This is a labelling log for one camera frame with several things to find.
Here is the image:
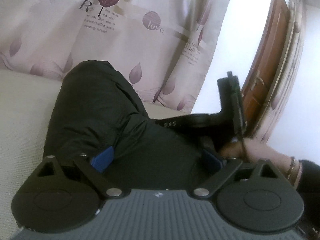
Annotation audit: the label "black jacket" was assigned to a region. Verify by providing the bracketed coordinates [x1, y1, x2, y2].
[44, 61, 220, 190]

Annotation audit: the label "person's right hand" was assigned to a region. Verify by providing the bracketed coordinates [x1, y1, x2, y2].
[220, 138, 251, 162]

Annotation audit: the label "brown wooden door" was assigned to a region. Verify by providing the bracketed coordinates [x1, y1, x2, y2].
[242, 0, 289, 137]

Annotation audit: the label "pink leaf-print curtain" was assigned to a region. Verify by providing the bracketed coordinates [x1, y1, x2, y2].
[1, 0, 230, 113]

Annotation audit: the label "person's right forearm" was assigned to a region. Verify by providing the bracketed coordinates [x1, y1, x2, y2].
[246, 139, 320, 240]

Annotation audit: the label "gold wrist bracelets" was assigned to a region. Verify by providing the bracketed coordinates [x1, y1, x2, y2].
[285, 155, 303, 188]

